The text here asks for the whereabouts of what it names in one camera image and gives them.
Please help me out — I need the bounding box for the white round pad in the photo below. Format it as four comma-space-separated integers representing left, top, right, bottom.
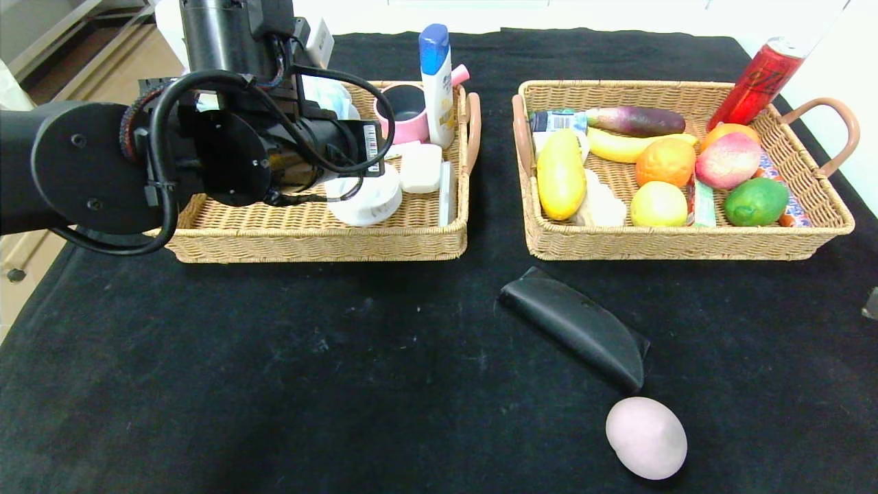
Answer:
324, 163, 403, 228

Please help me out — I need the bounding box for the yellow oval bread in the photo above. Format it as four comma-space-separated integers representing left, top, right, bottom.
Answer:
536, 129, 588, 222

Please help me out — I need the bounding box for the black pouch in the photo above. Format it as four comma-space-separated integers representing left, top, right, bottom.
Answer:
499, 267, 650, 393

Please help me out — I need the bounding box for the striped bread roll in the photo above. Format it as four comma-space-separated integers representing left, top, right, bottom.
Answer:
573, 168, 628, 228

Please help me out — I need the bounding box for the yellow green lemon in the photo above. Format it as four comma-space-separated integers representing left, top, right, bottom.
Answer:
630, 181, 689, 228

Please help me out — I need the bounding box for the pinkish grey ball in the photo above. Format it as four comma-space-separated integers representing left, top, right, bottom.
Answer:
605, 397, 688, 481

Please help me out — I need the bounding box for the thin white plastic case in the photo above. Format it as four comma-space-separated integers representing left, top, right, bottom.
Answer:
438, 161, 455, 227

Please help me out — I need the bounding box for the white soap bar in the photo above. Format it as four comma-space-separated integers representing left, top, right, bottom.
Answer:
399, 144, 444, 194

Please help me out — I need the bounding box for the pink mug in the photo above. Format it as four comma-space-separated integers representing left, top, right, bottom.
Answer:
374, 65, 471, 145

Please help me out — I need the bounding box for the white shampoo bottle blue cap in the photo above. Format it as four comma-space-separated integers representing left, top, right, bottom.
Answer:
419, 24, 456, 150

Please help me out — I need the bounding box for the small blue carton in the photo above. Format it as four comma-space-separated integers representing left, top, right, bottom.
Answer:
528, 110, 589, 136

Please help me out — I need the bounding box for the small white green carton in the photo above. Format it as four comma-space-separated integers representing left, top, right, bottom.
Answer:
532, 130, 591, 165

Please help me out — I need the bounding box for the light blue bath loofah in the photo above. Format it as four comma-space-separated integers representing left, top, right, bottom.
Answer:
302, 74, 362, 123

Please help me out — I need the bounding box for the black table cloth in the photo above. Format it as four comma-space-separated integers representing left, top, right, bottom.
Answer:
0, 29, 878, 494

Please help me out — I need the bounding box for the yellow banana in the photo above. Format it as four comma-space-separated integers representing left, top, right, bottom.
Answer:
586, 128, 698, 165

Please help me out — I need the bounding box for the purple eggplant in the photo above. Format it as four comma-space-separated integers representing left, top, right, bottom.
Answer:
584, 106, 686, 139

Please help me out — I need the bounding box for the orange fruit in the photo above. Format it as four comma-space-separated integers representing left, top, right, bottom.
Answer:
634, 138, 696, 189

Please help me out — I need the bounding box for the white table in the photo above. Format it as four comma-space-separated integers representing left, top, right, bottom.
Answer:
156, 0, 728, 69

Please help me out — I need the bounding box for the green snack packet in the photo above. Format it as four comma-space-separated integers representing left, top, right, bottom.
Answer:
686, 178, 716, 228

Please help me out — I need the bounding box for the pink peach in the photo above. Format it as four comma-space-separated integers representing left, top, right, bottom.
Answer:
693, 132, 761, 191

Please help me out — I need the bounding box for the green lime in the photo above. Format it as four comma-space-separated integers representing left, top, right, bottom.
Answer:
722, 178, 790, 228

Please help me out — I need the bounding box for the red soda can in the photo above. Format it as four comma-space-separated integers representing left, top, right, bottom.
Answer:
707, 37, 809, 132

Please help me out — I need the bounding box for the orange blue snack packet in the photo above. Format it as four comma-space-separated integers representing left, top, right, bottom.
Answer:
751, 153, 811, 228

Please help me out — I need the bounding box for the wooden rolling rack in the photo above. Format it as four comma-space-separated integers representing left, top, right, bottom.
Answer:
0, 230, 69, 283

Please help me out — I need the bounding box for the white hanging cloth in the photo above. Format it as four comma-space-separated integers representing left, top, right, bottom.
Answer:
0, 58, 35, 112

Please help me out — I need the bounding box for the wicker basket with brown handles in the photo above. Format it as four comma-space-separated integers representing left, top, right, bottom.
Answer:
511, 80, 859, 261
147, 81, 482, 264

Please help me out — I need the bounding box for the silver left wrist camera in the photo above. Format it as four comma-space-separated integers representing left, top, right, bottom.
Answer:
304, 17, 336, 69

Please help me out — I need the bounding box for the black left camera cable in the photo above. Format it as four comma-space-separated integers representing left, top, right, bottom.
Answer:
51, 65, 396, 257

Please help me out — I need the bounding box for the grey shelf frame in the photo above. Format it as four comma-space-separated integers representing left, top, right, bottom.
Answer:
0, 0, 162, 90

